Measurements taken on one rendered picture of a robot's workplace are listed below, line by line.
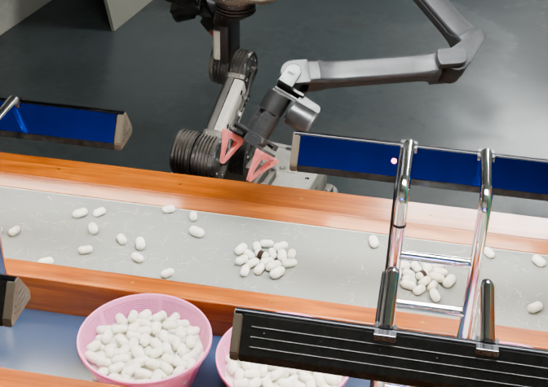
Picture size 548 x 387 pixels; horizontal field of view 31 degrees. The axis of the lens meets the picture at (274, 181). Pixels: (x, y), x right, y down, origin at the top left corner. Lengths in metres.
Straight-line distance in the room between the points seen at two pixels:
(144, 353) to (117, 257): 0.31
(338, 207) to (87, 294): 0.64
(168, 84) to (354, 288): 2.60
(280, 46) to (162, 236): 2.80
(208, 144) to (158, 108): 1.85
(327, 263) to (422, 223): 0.26
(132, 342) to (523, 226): 0.96
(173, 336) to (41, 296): 0.33
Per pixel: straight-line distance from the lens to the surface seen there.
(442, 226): 2.34
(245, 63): 2.70
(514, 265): 2.30
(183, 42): 5.01
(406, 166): 1.86
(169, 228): 2.32
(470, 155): 1.95
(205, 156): 2.54
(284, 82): 2.19
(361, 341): 1.49
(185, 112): 4.35
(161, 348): 1.99
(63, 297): 2.18
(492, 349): 1.49
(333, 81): 2.23
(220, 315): 2.08
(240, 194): 2.39
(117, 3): 5.20
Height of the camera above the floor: 2.08
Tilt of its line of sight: 33 degrees down
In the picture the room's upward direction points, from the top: 2 degrees clockwise
